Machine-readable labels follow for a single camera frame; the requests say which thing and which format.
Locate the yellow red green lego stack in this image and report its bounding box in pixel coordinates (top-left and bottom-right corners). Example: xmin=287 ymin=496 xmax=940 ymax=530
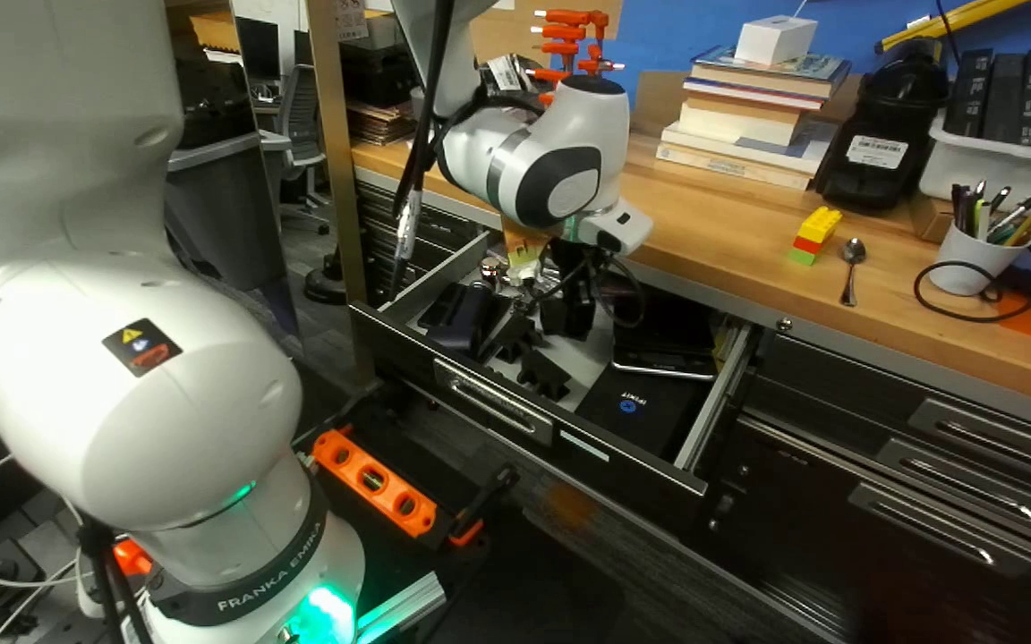
xmin=786 ymin=208 xmax=842 ymax=265

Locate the white cup with pens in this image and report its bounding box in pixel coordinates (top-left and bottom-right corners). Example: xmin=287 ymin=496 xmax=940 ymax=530
xmin=927 ymin=183 xmax=1031 ymax=298

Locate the grey drawer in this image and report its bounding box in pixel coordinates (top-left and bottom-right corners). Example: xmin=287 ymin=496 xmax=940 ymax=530
xmin=355 ymin=233 xmax=754 ymax=496

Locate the black tablet in drawer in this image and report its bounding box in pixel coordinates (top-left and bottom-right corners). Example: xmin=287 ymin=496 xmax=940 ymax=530
xmin=576 ymin=366 xmax=716 ymax=460

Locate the metal spoon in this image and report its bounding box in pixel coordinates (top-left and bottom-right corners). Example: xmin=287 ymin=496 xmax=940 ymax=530
xmin=842 ymin=237 xmax=866 ymax=306

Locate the white bin with black boxes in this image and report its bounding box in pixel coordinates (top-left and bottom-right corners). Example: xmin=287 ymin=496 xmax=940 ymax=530
xmin=921 ymin=50 xmax=1031 ymax=197

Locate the small white box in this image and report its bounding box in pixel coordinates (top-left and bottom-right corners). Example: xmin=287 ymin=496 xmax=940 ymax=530
xmin=735 ymin=15 xmax=817 ymax=69

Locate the yellow level on wall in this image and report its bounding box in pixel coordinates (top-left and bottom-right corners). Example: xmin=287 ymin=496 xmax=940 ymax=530
xmin=872 ymin=0 xmax=1031 ymax=53

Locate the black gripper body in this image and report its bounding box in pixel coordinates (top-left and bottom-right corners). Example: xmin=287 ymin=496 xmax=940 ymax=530
xmin=537 ymin=242 xmax=593 ymax=336

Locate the black cable loop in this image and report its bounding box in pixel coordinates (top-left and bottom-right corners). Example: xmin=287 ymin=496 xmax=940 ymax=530
xmin=910 ymin=242 xmax=1031 ymax=324

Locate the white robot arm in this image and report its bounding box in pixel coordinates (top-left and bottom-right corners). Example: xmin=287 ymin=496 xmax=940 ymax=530
xmin=0 ymin=0 xmax=366 ymax=644

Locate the stack of books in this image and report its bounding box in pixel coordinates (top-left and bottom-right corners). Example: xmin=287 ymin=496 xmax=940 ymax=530
xmin=654 ymin=53 xmax=860 ymax=188

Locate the black label printer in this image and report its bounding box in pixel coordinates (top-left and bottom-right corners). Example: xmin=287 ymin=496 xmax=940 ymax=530
xmin=811 ymin=45 xmax=950 ymax=211

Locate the black block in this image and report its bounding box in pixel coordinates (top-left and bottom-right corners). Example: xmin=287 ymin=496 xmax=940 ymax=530
xmin=519 ymin=351 xmax=568 ymax=401

